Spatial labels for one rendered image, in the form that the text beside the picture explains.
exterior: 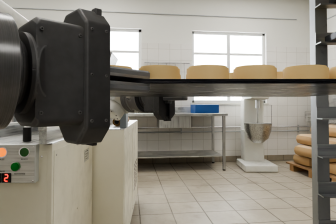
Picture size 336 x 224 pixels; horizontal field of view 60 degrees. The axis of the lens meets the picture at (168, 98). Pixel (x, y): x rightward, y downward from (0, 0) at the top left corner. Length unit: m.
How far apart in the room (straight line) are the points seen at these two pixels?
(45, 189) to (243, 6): 5.06
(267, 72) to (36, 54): 0.23
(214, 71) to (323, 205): 0.57
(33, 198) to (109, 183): 0.72
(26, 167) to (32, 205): 0.15
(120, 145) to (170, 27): 3.73
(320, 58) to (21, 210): 1.12
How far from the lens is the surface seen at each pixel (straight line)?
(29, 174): 1.20
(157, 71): 0.33
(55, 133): 1.25
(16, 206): 1.28
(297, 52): 6.03
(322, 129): 0.80
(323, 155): 0.80
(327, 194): 0.82
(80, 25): 0.27
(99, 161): 1.87
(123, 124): 1.92
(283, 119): 5.81
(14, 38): 0.22
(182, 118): 4.53
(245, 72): 0.34
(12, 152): 1.21
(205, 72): 0.33
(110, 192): 1.90
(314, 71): 0.36
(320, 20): 0.82
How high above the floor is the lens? 0.98
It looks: 2 degrees up
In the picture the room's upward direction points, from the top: straight up
